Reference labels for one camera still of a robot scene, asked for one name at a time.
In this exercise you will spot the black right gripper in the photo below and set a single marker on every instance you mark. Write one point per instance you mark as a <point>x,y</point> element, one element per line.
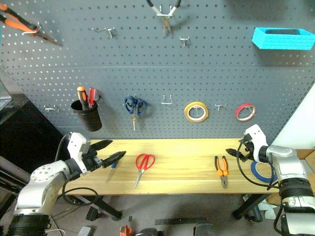
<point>248,149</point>

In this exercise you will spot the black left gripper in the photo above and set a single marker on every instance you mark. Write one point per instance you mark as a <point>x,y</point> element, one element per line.
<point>92,162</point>

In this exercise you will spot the orange black combination pliers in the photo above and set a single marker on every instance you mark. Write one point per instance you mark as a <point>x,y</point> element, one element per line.
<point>222,177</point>

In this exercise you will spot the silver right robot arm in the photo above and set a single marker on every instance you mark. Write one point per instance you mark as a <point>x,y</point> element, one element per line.
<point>288,167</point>

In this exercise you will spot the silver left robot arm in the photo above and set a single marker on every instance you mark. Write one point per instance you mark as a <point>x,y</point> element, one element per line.
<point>41,186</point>

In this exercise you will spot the grey pegboard wall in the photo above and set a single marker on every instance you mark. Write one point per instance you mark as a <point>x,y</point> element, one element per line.
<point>157,73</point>

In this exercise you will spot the blue tape roll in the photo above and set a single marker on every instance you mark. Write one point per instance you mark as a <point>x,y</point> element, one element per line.
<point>253,169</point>

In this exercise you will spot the black plastic cup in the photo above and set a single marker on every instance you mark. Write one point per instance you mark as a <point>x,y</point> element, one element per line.
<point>92,120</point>

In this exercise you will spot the red tape roll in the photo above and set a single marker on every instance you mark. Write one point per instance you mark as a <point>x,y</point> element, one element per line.
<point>236,114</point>

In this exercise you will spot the black table leg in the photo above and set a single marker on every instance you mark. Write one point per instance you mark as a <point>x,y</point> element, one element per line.
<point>246,206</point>
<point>108,209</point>

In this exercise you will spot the silver pegboard hook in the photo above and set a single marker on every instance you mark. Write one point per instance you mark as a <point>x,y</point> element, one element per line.
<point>166,103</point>
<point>219,106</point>
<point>50,108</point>
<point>108,30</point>
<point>184,39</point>
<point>163,15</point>
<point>29,31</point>
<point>197,109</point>

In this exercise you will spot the red screwdriver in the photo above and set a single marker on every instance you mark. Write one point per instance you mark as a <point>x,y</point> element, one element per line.
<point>92,96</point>

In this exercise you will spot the light blue crumpled cloth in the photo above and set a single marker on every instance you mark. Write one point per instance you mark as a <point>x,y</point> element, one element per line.
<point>269,211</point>

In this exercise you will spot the small black floor device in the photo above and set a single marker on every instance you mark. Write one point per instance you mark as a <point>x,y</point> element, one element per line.
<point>93,214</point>

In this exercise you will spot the brown cardboard box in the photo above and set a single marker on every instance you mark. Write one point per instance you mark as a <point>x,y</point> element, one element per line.
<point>307,155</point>

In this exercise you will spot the yellow tape roll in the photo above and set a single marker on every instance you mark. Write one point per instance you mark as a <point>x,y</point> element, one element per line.
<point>186,111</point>

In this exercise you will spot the grey floor box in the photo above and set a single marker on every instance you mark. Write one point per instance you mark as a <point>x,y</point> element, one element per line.
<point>86,231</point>

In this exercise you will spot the black flat floor strip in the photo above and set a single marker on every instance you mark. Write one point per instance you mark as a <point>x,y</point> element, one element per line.
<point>179,221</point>

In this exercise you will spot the dark rounded shape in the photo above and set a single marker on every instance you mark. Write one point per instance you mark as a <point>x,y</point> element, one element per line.
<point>150,232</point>

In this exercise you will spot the blue plastic bin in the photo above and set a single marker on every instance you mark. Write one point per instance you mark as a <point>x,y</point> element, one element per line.
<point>278,43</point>

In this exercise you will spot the orange black long-nose pliers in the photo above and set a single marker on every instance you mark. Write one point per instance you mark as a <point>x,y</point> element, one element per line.
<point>22,23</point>

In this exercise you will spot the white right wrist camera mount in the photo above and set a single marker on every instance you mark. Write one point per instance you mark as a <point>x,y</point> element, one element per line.
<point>257,137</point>

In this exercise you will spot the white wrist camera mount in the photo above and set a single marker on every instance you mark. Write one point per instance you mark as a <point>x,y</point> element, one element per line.
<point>75,145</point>
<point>257,137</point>

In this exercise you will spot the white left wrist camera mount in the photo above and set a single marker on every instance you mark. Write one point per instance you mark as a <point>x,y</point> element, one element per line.
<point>75,145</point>

